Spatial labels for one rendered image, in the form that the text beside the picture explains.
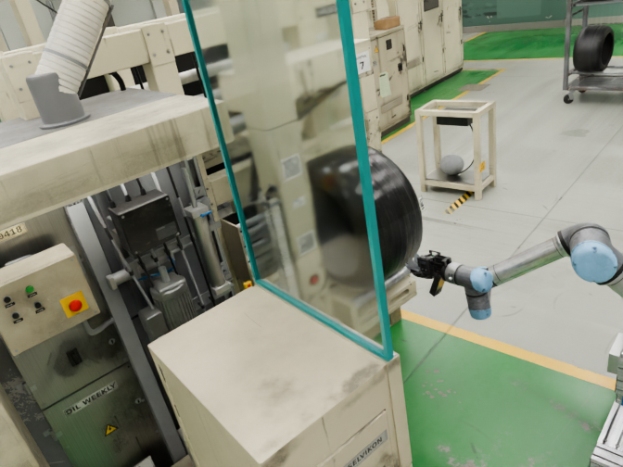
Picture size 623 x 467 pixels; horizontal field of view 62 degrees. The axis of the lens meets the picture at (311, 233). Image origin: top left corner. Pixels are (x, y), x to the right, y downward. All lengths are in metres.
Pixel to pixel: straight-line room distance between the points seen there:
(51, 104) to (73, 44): 0.18
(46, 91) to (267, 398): 1.05
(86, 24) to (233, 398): 1.12
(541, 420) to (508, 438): 0.20
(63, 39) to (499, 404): 2.44
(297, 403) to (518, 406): 1.86
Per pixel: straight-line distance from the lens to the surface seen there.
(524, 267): 1.91
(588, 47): 7.28
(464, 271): 1.82
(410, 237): 1.94
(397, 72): 6.98
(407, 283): 2.18
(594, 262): 1.72
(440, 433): 2.75
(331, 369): 1.22
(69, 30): 1.70
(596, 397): 2.99
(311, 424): 1.12
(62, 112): 1.69
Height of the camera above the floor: 2.08
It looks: 27 degrees down
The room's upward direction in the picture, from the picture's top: 11 degrees counter-clockwise
